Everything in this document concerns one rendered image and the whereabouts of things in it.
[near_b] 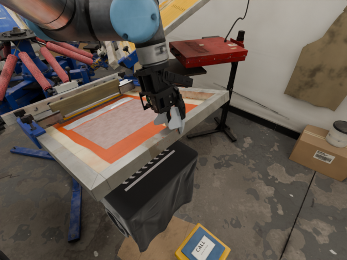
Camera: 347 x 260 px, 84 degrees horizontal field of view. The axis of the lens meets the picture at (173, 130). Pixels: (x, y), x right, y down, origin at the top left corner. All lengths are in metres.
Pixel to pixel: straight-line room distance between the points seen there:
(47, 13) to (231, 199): 1.86
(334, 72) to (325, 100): 0.29
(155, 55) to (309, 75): 2.09
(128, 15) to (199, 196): 1.73
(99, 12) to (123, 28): 0.05
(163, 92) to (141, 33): 0.18
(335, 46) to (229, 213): 1.76
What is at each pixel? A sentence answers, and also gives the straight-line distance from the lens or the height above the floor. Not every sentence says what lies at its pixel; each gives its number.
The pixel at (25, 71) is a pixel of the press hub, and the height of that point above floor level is 1.08.
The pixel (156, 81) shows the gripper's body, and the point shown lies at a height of 1.42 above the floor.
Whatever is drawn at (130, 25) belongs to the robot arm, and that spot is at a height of 1.57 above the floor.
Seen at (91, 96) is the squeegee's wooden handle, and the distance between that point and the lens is 1.04.
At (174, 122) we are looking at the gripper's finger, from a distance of 0.53.
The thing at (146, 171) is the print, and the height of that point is 0.95.
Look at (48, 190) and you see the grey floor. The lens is 2.28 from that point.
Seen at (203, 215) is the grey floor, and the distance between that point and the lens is 1.84.
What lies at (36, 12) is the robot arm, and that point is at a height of 1.59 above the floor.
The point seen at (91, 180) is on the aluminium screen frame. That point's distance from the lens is 0.48.
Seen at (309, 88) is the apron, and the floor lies 0.69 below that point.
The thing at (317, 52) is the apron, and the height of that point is 1.04.
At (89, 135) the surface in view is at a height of 1.15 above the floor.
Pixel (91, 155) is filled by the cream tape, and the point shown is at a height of 1.19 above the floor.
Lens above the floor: 1.64
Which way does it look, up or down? 40 degrees down
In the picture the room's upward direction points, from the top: straight up
